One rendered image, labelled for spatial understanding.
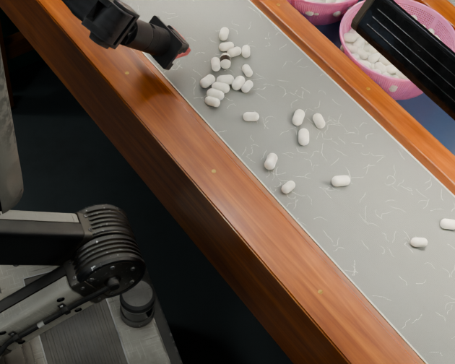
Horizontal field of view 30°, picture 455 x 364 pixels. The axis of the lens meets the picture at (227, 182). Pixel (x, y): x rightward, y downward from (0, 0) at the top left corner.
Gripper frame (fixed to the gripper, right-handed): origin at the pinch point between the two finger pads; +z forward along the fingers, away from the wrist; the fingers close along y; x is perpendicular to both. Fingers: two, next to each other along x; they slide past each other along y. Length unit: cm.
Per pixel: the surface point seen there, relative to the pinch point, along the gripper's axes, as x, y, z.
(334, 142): -5.7, -33.9, 12.2
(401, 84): -21.0, -29.9, 28.5
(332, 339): 12, -68, -12
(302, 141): -2.8, -31.2, 6.3
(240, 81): -2.3, -11.8, 5.3
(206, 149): 8.4, -23.1, -7.7
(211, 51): -1.7, 0.0, 7.5
